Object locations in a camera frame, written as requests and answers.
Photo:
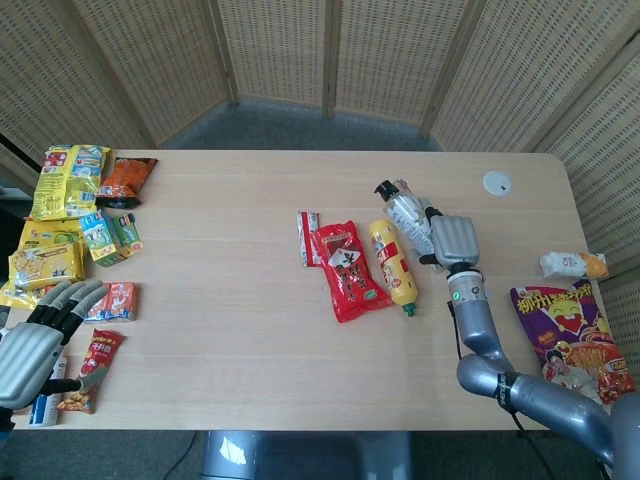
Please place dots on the yellow biscuit bag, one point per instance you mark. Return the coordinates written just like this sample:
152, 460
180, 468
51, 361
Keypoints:
40, 270

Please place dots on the woven folding screen panel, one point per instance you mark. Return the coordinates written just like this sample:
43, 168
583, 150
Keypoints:
395, 55
165, 55
530, 70
275, 50
610, 165
50, 75

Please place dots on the yellow lemon print pack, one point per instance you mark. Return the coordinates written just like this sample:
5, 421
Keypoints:
50, 235

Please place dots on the orange white sausage pack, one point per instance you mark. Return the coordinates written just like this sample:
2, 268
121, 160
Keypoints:
120, 300

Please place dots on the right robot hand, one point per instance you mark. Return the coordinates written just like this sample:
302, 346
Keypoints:
452, 240

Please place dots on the small red white sachet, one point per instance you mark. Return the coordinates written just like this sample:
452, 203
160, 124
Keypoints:
305, 240

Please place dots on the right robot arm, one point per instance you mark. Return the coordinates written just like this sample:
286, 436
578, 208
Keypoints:
500, 360

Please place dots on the purple chips bag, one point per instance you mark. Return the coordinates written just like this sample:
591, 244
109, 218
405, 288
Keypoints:
575, 335

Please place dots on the orange black snack bag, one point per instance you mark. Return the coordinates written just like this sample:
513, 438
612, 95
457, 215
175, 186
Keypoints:
125, 180

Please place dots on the red peanut snack bag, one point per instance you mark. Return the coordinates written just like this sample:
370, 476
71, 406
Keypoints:
102, 350

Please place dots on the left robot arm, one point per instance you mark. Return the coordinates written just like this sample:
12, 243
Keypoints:
5, 422

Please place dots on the red sauce pouch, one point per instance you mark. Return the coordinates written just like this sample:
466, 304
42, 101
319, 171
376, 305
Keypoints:
347, 272

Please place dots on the blue green drink carton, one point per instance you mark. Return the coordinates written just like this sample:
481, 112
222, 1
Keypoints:
102, 240

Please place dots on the clear plastic bottle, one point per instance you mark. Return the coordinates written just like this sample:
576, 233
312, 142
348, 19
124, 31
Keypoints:
402, 212

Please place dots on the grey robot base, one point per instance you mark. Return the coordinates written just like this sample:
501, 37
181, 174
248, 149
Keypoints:
310, 455

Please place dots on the large yellow snack bag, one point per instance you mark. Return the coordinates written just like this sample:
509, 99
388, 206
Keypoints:
67, 182

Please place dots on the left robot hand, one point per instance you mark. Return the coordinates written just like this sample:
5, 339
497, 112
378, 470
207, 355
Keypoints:
27, 355

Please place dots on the white blue bottle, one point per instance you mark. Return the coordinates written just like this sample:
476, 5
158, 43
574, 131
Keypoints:
45, 412

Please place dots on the yellow squeeze bottle green cap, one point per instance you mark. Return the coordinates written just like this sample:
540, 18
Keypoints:
392, 262

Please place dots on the white orange snack packet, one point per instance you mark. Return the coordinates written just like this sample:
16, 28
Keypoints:
572, 264

